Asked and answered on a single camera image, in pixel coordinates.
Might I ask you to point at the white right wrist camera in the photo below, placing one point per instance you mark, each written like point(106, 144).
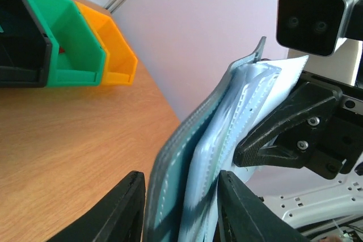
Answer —
point(329, 32)

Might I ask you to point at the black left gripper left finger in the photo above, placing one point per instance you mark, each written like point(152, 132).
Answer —
point(118, 216)

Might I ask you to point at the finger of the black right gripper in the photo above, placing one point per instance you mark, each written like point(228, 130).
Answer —
point(287, 136)

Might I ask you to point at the black storage bin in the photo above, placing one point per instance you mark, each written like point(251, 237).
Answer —
point(25, 47)

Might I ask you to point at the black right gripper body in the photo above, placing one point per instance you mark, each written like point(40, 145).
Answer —
point(340, 145)

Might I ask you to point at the teal blue card holder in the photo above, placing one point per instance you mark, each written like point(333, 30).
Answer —
point(181, 202)

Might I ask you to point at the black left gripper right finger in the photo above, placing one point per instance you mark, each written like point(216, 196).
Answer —
point(242, 216)

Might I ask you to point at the green storage bin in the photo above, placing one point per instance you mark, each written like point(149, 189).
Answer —
point(77, 58)

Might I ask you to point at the yellow storage bin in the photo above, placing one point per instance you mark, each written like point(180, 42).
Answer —
point(120, 62)

